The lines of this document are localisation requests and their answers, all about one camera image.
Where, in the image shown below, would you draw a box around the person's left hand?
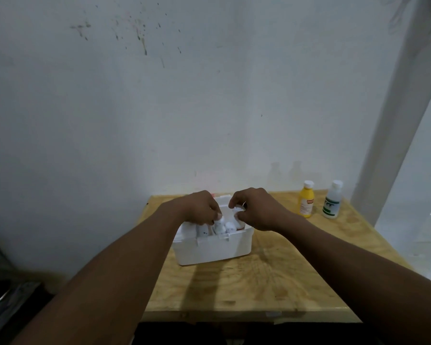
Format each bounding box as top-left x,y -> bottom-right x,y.
170,190 -> 223,226

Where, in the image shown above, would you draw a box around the person's right hand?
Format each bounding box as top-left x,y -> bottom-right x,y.
228,187 -> 294,233

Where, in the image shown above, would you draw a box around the white bottle with brown label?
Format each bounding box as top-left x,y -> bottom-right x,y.
233,206 -> 247,231

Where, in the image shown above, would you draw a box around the person's left forearm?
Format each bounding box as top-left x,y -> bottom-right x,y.
10,202 -> 183,345

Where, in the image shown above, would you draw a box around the person's right forearm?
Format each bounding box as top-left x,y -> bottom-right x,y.
277,212 -> 431,345

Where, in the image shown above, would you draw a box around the white foam box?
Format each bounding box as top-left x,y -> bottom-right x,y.
172,195 -> 255,266

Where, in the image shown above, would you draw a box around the yellow bottle with white cap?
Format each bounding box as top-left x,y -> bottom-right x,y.
297,180 -> 315,219

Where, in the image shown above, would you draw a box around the clear bottle with green label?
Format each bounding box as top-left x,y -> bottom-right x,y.
322,179 -> 344,220

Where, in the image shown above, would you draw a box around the dark bag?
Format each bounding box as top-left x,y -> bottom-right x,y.
0,230 -> 55,345

